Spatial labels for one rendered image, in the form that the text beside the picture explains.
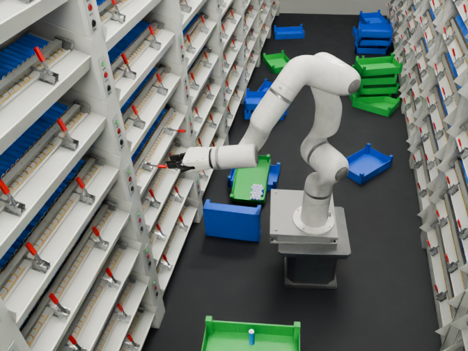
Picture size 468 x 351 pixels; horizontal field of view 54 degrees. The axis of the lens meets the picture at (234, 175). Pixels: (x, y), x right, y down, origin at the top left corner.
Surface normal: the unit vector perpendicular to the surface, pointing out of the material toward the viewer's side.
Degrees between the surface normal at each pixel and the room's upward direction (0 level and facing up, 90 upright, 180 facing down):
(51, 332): 20
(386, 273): 0
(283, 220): 3
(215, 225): 90
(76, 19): 90
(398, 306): 0
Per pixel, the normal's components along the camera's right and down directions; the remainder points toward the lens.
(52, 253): 0.29, -0.71
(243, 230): -0.22, 0.61
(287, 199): 0.00, -0.76
